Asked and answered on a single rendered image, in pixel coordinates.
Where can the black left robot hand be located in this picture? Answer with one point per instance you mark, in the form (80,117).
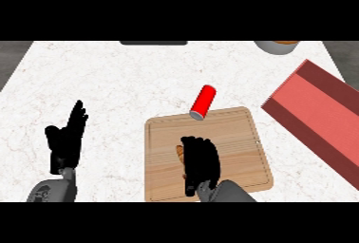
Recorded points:
(68,139)

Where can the brown croissant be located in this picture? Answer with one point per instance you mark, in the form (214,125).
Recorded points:
(179,154)

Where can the red can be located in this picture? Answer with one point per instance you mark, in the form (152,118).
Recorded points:
(204,102)

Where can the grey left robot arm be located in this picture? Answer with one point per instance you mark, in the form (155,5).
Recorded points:
(55,188)

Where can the dark grey flat appliance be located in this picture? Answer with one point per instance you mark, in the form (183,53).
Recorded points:
(152,42)

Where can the red cardboard box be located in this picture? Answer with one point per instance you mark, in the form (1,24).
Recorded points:
(322,120)

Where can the wooden cutting board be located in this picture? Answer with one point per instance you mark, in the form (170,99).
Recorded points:
(233,148)

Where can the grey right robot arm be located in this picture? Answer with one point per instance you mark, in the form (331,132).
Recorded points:
(225,192)

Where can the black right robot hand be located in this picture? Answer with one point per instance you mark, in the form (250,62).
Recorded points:
(201,161)

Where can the grey pot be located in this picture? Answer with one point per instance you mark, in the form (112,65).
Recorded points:
(276,47)

